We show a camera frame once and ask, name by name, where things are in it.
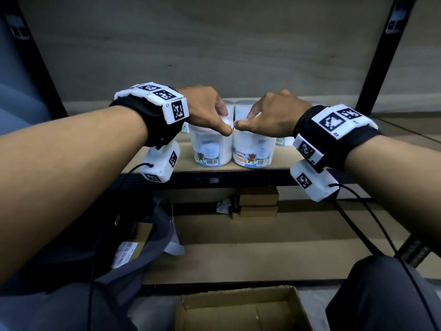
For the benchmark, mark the person's right hand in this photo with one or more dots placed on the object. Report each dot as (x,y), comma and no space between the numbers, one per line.
(279,113)

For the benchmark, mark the cotton bud tub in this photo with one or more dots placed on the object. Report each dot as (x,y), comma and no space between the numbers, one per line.
(212,148)
(255,149)

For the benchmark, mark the dark grey plastic bag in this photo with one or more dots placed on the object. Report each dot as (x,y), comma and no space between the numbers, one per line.
(151,251)

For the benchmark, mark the group of cotton bud tubs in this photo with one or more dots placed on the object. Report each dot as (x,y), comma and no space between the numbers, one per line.
(241,107)

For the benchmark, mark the person's right forearm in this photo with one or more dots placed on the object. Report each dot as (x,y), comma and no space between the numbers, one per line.
(396,182)

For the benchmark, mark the black metal wooden shelf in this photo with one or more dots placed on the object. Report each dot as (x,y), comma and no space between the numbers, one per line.
(241,248)

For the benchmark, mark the brown carton with white label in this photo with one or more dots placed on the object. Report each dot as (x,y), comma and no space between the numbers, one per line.
(124,253)

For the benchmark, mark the tall small brown carton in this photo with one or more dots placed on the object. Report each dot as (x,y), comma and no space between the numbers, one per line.
(258,196)

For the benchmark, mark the person's left hand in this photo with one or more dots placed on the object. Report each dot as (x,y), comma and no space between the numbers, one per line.
(203,106)

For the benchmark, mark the white crumpled paper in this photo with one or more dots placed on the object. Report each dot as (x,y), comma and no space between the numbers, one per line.
(224,206)

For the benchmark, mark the person's left forearm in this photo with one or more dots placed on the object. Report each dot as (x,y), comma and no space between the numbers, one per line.
(62,175)

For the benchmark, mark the cardboard box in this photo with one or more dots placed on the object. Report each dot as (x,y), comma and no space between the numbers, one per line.
(241,296)

